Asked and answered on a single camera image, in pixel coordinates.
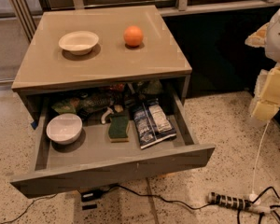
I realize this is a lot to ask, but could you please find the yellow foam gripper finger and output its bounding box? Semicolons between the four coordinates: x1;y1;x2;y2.
249;63;280;121

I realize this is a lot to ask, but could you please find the green yellow sponge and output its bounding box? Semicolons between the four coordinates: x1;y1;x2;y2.
108;115;129;143

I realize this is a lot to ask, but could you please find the blue white snack bag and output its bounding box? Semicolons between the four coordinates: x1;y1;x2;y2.
132;99;176;149

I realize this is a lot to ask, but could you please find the green chip bag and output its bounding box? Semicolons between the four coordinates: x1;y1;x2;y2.
51;97;80;114

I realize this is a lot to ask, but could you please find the white bowl in drawer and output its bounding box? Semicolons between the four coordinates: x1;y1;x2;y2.
46;113;82;145

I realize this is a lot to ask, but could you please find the black power adapter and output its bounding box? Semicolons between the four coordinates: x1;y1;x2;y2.
80;189;104;203

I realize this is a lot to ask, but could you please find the grey top drawer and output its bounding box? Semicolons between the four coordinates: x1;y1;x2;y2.
10;90;215;198

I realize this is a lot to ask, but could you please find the black power strip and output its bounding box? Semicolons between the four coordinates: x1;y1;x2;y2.
207;192;252;210

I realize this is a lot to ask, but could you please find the white curved object in drawer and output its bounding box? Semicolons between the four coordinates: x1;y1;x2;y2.
101;107;114;124

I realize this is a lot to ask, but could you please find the orange ball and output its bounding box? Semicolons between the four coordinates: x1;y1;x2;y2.
123;26;144;47

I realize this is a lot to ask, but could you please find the grey drawer cabinet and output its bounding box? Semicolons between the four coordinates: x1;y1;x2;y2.
12;6;192;120

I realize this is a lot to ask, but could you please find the black floor cable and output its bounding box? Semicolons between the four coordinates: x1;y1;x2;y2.
0;184;214;224

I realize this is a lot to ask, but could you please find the white power cable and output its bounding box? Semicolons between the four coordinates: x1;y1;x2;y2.
250;119;272;203

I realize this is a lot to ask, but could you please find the white bowl on cabinet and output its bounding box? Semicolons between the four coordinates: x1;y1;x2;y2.
59;31;99;55

